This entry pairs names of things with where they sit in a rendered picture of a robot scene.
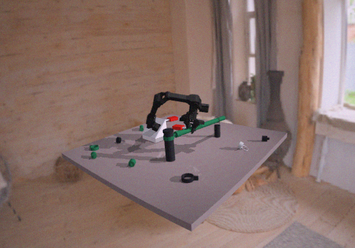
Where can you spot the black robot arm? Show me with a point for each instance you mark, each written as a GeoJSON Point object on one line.
{"type": "Point", "coordinates": [193, 100]}

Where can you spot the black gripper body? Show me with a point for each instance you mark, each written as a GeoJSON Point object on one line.
{"type": "Point", "coordinates": [195, 120]}

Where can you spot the black ring with small tab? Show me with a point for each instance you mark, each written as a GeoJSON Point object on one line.
{"type": "Point", "coordinates": [190, 177]}

